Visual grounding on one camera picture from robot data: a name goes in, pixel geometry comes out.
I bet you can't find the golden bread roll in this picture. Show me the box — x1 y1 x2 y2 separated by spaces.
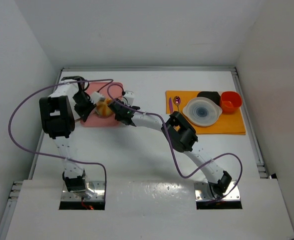
95 98 114 118

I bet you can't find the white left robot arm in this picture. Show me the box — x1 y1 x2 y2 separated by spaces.
39 76 96 199

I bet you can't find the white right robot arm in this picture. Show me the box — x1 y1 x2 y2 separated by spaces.
108 99 232 199

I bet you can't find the pink cutting board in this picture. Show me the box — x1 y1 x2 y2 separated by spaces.
80 81 122 128

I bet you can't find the purple iridescent knife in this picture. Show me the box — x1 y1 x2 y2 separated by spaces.
168 97 174 114

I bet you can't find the purple iridescent spoon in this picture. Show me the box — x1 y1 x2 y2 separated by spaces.
173 96 181 111

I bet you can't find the clear glass plate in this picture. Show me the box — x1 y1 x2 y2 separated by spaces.
182 97 222 127

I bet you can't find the black coaster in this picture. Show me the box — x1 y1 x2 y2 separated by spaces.
197 91 221 106

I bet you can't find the white foam front panel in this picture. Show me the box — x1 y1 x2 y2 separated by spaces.
6 179 294 240

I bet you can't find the orange cup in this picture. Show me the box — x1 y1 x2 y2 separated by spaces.
220 91 243 114

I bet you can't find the orange placemat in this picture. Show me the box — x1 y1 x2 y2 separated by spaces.
165 90 246 135

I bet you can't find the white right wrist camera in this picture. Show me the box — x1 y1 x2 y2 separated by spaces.
122 90 135 107

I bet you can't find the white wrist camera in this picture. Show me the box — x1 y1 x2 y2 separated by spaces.
90 91 105 104
122 90 135 107

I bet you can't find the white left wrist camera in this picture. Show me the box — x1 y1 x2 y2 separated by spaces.
90 91 105 104

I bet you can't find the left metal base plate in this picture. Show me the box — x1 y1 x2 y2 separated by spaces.
60 181 105 202

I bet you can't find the metal base plate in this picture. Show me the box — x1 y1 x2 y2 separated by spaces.
194 181 241 202
60 181 105 202

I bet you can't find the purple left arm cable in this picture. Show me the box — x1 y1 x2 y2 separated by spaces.
8 78 114 201

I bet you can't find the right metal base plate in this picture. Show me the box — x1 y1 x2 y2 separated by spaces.
194 181 241 202

